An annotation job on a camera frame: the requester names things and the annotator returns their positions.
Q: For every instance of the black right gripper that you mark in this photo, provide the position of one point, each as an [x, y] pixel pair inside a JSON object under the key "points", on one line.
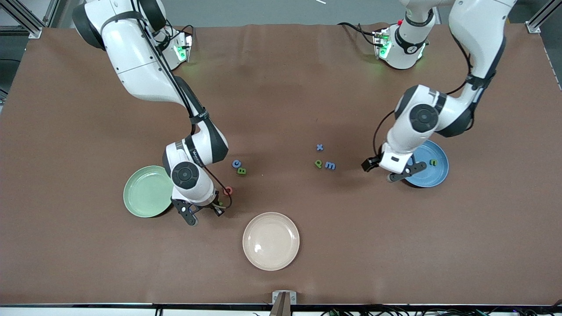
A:
{"points": [[217, 209]]}

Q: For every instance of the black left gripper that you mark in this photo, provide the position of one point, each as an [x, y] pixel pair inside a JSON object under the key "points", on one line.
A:
{"points": [[368, 164]]}

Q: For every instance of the pink letter G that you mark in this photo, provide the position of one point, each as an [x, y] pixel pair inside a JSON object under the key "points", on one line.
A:
{"points": [[226, 191]]}

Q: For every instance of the blue letter m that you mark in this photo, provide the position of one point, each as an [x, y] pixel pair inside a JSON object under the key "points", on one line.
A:
{"points": [[330, 165]]}

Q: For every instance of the green letter p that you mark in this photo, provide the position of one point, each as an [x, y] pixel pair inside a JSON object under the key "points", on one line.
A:
{"points": [[318, 163]]}

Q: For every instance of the blue letter C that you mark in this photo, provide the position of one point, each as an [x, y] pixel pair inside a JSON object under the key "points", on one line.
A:
{"points": [[236, 163]]}

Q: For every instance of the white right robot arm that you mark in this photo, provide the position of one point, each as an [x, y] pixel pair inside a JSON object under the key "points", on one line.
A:
{"points": [[131, 52]]}

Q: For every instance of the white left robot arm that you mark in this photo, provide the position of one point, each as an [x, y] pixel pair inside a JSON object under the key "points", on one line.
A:
{"points": [[478, 26]]}

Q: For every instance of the green letter B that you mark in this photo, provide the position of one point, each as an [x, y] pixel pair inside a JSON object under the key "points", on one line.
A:
{"points": [[241, 171]]}

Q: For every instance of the beige plate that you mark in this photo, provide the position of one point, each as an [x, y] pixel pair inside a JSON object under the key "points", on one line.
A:
{"points": [[271, 241]]}

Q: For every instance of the blue plate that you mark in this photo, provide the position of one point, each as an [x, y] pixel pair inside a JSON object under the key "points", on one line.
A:
{"points": [[432, 176]]}

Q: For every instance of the green plate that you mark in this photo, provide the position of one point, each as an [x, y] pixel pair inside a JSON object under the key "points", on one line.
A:
{"points": [[145, 193]]}

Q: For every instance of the brown table cover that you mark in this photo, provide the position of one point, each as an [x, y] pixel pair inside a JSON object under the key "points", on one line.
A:
{"points": [[281, 87]]}

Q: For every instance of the grey metal mounting bracket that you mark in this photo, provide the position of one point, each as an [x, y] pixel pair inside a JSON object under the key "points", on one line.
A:
{"points": [[275, 298]]}

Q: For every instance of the grey camera stand pole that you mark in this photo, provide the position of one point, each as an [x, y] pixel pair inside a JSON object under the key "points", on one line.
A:
{"points": [[281, 308]]}

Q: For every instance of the aluminium frame profile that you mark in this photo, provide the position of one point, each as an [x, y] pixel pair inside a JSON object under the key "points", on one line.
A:
{"points": [[533, 26], [35, 31]]}

